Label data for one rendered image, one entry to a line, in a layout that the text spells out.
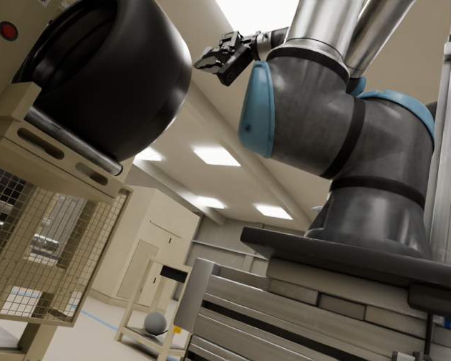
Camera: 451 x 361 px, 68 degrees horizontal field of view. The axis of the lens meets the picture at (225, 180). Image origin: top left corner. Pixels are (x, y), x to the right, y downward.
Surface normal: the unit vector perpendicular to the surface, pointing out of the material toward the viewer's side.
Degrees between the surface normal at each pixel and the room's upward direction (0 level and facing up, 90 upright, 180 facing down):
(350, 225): 72
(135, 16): 78
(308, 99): 104
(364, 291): 90
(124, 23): 88
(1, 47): 90
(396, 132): 90
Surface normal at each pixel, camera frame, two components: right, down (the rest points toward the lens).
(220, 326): -0.49, -0.44
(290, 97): 0.04, -0.11
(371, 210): -0.18, -0.66
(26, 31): 0.84, 0.11
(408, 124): 0.10, -0.32
